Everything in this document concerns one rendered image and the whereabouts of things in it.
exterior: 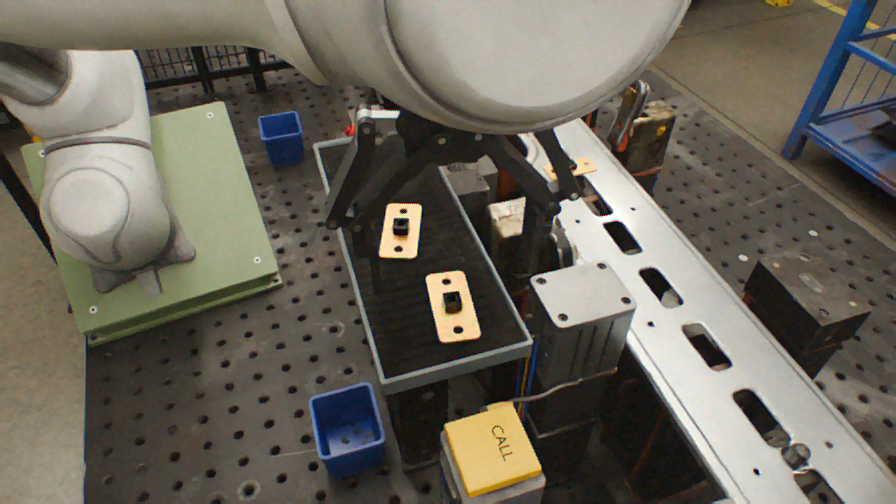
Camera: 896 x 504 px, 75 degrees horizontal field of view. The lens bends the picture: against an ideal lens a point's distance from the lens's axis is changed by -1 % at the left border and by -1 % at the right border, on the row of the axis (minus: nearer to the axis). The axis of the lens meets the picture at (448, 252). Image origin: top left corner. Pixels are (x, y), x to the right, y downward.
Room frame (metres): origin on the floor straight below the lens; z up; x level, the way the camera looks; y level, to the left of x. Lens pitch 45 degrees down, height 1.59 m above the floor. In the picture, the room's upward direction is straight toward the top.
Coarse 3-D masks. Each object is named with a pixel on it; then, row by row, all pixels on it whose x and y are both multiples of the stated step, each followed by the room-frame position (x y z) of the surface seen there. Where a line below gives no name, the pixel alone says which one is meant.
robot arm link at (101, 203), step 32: (64, 160) 0.72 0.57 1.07; (96, 160) 0.70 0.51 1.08; (128, 160) 0.74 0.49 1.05; (64, 192) 0.65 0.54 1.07; (96, 192) 0.66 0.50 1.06; (128, 192) 0.68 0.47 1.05; (160, 192) 0.77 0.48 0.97; (64, 224) 0.62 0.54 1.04; (96, 224) 0.63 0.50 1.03; (128, 224) 0.64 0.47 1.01; (160, 224) 0.71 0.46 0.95; (96, 256) 0.62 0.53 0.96; (128, 256) 0.65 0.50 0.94
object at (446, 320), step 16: (448, 272) 0.40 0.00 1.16; (432, 288) 0.38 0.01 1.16; (448, 288) 0.38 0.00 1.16; (464, 288) 0.38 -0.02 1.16; (432, 304) 0.36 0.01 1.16; (448, 304) 0.36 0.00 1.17; (464, 304) 0.36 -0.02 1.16; (448, 320) 0.34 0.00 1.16; (464, 320) 0.34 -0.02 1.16; (448, 336) 0.33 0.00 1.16; (464, 336) 0.33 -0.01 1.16
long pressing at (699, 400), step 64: (576, 128) 0.91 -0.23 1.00; (640, 192) 0.74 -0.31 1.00; (640, 256) 0.59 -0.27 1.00; (640, 320) 0.47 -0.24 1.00; (704, 320) 0.47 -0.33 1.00; (704, 384) 0.38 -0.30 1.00; (768, 384) 0.38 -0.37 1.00; (704, 448) 0.30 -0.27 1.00; (768, 448) 0.30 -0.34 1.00; (832, 448) 0.30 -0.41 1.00
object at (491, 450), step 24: (504, 408) 0.25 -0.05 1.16; (456, 432) 0.23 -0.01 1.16; (480, 432) 0.23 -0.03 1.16; (504, 432) 0.23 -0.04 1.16; (456, 456) 0.21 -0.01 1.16; (480, 456) 0.21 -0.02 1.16; (504, 456) 0.21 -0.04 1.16; (528, 456) 0.21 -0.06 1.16; (480, 480) 0.19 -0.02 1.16; (504, 480) 0.19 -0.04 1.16
